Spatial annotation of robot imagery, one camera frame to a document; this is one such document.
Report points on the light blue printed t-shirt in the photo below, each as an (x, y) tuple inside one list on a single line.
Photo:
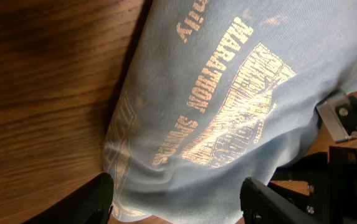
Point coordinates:
[(218, 91)]

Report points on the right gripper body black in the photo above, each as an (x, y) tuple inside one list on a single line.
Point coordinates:
[(324, 185)]

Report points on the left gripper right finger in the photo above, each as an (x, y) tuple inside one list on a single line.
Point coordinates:
[(260, 204)]

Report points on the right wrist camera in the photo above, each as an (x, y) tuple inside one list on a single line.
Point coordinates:
[(331, 109)]

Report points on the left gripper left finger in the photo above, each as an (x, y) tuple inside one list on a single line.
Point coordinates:
[(89, 204)]

